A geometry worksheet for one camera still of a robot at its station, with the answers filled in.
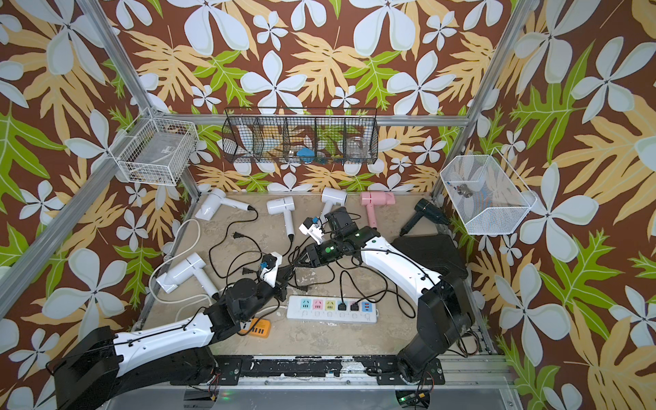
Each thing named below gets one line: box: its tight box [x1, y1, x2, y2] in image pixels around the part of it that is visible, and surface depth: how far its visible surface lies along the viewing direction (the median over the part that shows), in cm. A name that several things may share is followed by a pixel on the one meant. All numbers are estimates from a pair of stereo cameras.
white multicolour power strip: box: [286, 295, 380, 324], surface depth 85 cm
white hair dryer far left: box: [194, 183, 255, 222], surface depth 114 cm
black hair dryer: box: [399, 198, 451, 237], surface depth 111 cm
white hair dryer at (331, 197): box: [319, 187, 348, 223], surface depth 113 cm
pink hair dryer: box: [360, 191, 397, 229], surface depth 115 cm
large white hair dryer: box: [155, 251, 220, 298], surface depth 92 cm
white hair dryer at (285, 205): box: [266, 196, 296, 242], surface depth 113 cm
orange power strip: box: [240, 316, 271, 339], surface depth 81 cm
